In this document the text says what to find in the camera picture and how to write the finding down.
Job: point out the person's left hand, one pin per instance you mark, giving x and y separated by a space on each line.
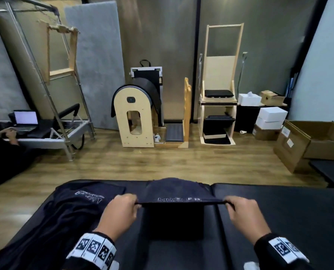
117 215

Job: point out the person's right hand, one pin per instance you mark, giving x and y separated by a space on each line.
247 217

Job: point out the person's left fingers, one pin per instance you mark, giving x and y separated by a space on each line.
130 201

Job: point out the person's right fingers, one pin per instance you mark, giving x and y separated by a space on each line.
232 203

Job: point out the person's right forearm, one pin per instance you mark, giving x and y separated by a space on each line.
271 258

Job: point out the person's left forearm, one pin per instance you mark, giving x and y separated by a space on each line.
79 264

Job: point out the black wristband with marker tags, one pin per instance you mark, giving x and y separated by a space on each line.
285 247
95 247

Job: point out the wooden ladder barrel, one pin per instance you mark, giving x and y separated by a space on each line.
123 129

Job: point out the dark garment with white print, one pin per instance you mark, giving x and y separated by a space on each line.
60 219

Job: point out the flat cardboard box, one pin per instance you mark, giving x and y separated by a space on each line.
265 134

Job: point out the large open cardboard box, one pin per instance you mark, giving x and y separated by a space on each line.
293 149

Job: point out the black cabinet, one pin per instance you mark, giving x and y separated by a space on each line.
244 119

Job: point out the white tissue box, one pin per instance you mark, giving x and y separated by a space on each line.
248 100

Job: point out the black floor mat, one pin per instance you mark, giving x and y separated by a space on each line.
331 171

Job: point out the small cardboard box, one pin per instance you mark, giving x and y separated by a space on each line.
272 98

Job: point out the open laptop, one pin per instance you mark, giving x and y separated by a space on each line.
25 118

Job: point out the grey metal pole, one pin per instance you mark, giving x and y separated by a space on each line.
243 70

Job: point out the tall wooden exercise chair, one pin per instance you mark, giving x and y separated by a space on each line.
220 70

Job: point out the grey felt panel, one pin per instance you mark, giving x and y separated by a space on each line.
99 67

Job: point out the metal frame exercise bed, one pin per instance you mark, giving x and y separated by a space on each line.
57 129

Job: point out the wooden push-through frame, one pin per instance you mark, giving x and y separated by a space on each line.
72 50

